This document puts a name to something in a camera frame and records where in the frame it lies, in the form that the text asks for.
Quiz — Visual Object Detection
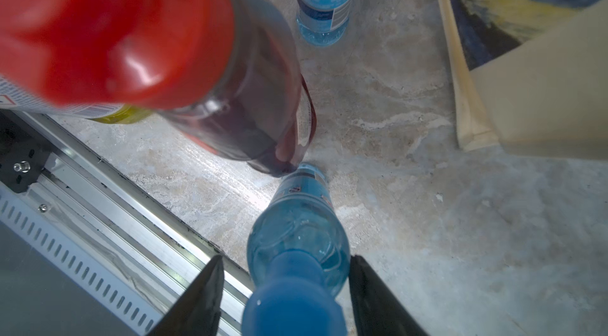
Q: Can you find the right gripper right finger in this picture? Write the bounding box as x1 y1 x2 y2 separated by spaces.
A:
348 255 428 336

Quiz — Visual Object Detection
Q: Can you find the cream shopping bag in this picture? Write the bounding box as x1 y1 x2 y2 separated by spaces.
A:
438 0 607 160

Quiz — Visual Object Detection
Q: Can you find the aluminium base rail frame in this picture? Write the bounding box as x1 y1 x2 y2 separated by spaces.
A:
0 109 255 336

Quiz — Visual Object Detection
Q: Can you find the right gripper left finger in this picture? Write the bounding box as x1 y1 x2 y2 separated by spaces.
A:
148 255 224 335

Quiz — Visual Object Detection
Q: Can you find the dark red Fairy bottle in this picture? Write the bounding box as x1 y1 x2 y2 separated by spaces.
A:
1 0 315 177

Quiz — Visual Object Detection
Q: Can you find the yellow-green red cap bottle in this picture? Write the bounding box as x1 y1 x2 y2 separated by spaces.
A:
1 76 151 125

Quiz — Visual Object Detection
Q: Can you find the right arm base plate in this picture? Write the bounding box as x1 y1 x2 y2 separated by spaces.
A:
1 111 52 193

